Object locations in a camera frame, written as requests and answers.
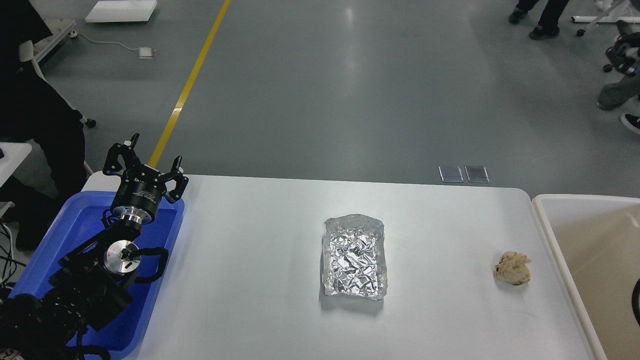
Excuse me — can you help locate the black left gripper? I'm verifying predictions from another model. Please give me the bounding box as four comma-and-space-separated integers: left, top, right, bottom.
102, 132, 189, 224

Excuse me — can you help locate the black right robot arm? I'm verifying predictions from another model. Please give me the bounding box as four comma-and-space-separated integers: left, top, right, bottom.
630, 279, 640, 326

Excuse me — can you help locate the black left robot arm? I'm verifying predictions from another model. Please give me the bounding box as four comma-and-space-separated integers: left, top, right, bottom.
1, 133, 189, 360

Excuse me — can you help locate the blue plastic bin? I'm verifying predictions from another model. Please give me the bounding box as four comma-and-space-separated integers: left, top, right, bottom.
10, 191, 185, 360

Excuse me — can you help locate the person in black clothes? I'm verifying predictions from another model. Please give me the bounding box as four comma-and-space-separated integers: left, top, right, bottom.
0, 0, 87, 252

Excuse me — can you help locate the white side table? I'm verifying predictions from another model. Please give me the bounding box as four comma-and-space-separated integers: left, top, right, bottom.
0, 142, 33, 223

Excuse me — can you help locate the white flat board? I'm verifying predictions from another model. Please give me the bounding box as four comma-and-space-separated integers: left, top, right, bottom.
84, 0, 158, 23

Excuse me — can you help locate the aluminium foil tray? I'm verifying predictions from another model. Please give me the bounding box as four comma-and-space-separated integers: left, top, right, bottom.
321, 213, 388, 301

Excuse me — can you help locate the left metal floor plate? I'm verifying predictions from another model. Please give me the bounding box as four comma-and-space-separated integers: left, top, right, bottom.
438, 165, 465, 183

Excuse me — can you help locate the metal floor plate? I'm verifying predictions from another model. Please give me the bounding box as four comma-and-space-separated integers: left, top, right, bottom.
438, 165, 465, 183
464, 165, 490, 183

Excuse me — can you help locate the right metal floor plate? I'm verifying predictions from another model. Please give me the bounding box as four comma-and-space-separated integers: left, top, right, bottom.
464, 165, 490, 183

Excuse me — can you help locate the crumpled brown paper ball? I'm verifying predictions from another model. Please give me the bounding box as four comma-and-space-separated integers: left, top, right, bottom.
493, 251, 533, 286

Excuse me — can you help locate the person in black trousers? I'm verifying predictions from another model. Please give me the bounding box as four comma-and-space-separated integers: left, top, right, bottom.
508, 0, 570, 41

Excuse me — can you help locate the beige plastic bin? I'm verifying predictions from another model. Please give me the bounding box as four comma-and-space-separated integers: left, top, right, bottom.
532, 194, 640, 360

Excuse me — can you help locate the person in faded jeans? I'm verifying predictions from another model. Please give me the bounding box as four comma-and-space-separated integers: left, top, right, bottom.
596, 75, 640, 135

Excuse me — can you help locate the white power adapter with cable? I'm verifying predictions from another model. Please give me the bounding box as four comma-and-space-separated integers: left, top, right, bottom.
70, 30, 157, 59

